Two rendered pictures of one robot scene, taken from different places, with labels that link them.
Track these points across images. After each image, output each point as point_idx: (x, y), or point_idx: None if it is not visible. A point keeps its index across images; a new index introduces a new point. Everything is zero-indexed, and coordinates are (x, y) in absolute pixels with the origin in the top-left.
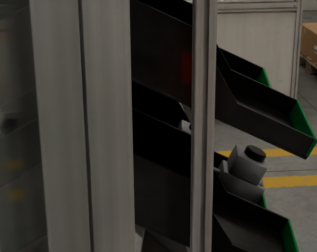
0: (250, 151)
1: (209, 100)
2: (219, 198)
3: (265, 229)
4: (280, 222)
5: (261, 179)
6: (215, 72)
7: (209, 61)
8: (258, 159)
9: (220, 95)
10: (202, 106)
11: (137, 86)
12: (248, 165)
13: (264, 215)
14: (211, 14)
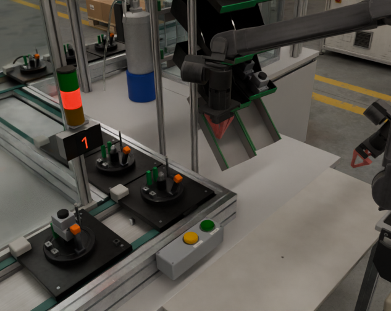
0: (259, 73)
1: (191, 39)
2: (232, 84)
3: (241, 101)
4: (248, 101)
5: (259, 86)
6: (192, 31)
7: (190, 26)
8: (259, 77)
9: (201, 39)
10: (189, 41)
11: None
12: (255, 78)
13: (243, 96)
14: (190, 12)
